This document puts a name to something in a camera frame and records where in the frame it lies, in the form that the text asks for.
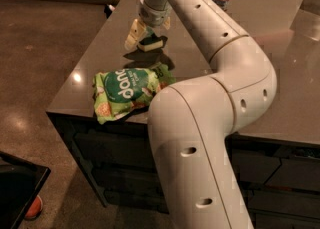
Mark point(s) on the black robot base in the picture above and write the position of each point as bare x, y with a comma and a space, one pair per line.
20, 183

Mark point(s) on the green and yellow sponge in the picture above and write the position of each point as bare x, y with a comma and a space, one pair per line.
152, 43

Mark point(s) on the orange wheel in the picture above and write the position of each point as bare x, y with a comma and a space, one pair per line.
35, 209

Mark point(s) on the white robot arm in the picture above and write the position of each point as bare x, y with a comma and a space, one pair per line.
189, 121

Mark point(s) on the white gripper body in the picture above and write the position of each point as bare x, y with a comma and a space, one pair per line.
154, 15

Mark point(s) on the green snack bag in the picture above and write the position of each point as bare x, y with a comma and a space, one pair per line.
120, 92

